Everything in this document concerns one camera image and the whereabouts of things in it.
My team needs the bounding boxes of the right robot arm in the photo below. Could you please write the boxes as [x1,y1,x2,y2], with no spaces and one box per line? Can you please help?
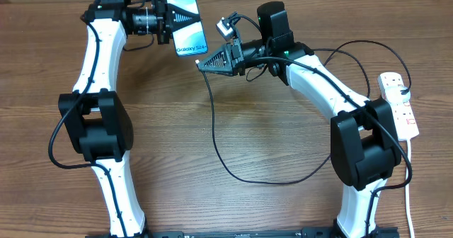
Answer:
[197,1,406,237]

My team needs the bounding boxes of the white power strip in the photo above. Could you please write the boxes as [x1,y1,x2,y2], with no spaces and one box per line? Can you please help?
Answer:
[377,72,419,141]

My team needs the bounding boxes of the black USB charging cable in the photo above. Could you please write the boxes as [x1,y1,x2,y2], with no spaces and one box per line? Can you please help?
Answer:
[195,40,412,186]

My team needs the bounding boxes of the white charger plug adapter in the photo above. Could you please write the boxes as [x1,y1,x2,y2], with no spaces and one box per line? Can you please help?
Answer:
[383,85,411,105]

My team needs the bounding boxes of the blue Samsung Galaxy phone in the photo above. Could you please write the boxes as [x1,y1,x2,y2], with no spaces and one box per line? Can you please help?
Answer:
[167,0,208,57]

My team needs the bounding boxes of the white power strip cord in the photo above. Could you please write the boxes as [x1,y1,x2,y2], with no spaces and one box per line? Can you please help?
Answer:
[404,139,415,238]

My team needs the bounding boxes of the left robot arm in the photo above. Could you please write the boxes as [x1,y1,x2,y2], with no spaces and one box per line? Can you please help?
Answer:
[58,0,207,237]

